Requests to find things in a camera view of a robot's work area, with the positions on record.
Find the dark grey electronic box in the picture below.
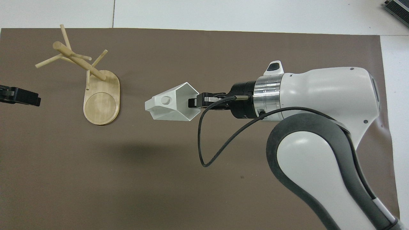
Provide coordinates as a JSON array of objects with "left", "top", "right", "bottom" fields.
[{"left": 383, "top": 0, "right": 409, "bottom": 19}]

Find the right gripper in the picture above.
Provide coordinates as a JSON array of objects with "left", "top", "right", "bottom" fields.
[{"left": 219, "top": 80, "right": 256, "bottom": 120}]

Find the wooden cup rack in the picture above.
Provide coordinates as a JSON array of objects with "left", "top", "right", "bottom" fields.
[{"left": 35, "top": 24, "right": 121, "bottom": 126}]

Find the black cable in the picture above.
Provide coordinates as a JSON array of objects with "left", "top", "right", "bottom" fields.
[{"left": 197, "top": 95, "right": 351, "bottom": 168}]

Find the white angular cup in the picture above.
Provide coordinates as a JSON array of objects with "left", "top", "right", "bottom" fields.
[{"left": 144, "top": 82, "right": 201, "bottom": 122}]

